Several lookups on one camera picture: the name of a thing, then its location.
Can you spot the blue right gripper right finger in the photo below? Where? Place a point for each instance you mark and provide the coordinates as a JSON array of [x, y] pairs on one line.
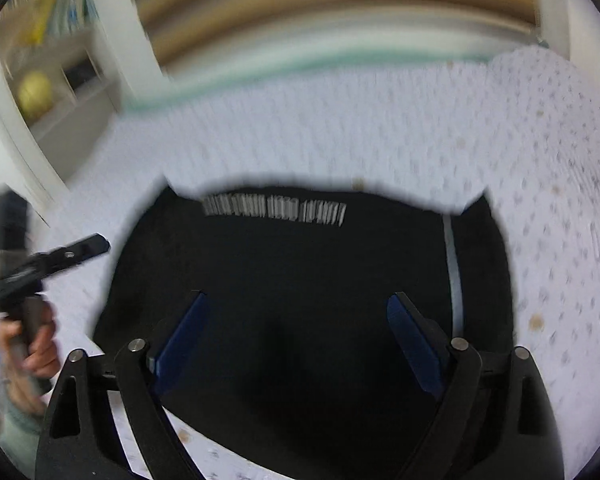
[[421, 341]]

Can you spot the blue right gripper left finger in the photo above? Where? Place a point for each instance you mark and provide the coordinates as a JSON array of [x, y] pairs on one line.
[[174, 339]]

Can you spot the black hooded jacket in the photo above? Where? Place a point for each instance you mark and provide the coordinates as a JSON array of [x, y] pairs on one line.
[[296, 367]]

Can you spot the light sleeve left forearm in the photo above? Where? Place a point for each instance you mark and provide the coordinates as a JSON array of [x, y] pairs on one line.
[[21, 406]]

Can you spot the person's left hand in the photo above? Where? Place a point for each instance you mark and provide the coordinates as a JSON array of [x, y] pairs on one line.
[[42, 360]]

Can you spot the yellow ball on shelf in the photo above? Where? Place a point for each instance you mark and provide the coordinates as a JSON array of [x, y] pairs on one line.
[[35, 95]]

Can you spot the white bookshelf with items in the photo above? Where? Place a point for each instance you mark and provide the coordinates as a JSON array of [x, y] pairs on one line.
[[64, 40]]

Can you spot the white floral quilted bedspread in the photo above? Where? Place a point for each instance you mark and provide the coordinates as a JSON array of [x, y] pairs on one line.
[[523, 128]]

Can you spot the striped wooden headboard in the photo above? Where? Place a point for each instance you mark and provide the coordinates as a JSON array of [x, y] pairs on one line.
[[330, 5]]

